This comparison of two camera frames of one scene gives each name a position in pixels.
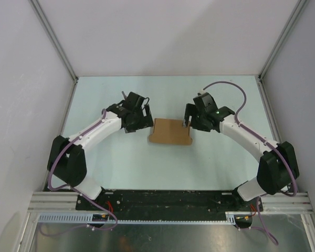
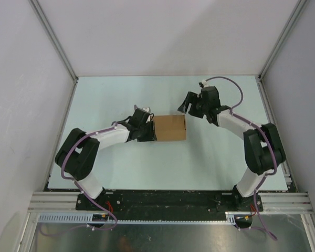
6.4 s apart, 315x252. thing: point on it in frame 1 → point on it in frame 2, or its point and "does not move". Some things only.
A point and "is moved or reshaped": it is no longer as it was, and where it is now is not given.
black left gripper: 144,123 → 150,135
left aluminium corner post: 58,44 does not move
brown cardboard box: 170,131 is moved or reshaped
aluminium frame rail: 288,202 does not move
